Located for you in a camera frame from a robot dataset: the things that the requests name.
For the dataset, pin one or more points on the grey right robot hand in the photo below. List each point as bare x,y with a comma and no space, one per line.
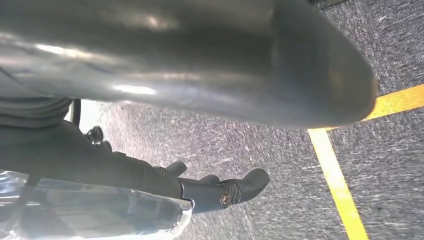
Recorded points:
165,49

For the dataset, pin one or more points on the yellow floor tape square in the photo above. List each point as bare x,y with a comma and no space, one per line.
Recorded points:
334,179

